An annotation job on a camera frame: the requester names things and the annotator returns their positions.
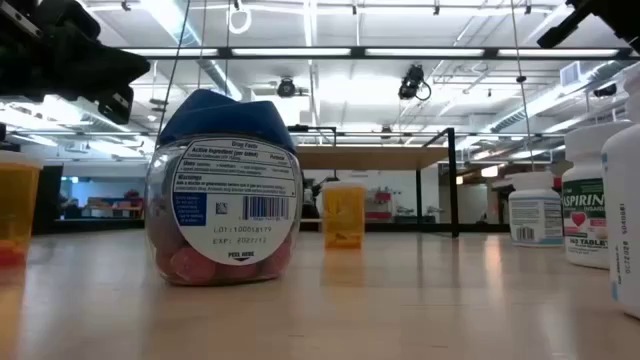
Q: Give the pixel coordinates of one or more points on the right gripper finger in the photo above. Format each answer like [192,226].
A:
[562,27]

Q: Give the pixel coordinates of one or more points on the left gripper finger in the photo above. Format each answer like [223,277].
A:
[117,105]
[127,69]

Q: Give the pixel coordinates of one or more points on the orange pill vial white cap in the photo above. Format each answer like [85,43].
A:
[17,210]
[343,220]

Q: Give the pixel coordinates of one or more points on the clear jar blue cap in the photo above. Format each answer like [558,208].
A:
[225,210]

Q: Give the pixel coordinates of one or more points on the white aspirin bottle green label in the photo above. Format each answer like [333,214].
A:
[582,200]

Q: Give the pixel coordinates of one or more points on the white bottle teal-edged label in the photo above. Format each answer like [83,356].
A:
[535,210]

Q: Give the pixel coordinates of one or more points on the wooden shelf black metal legs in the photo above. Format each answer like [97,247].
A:
[370,157]

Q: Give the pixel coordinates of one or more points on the round black ceiling fixture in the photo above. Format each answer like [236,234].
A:
[286,88]

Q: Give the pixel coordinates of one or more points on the red white background machine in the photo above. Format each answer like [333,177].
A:
[381,197]

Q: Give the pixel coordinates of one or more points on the black hanging camera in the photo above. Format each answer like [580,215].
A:
[411,82]

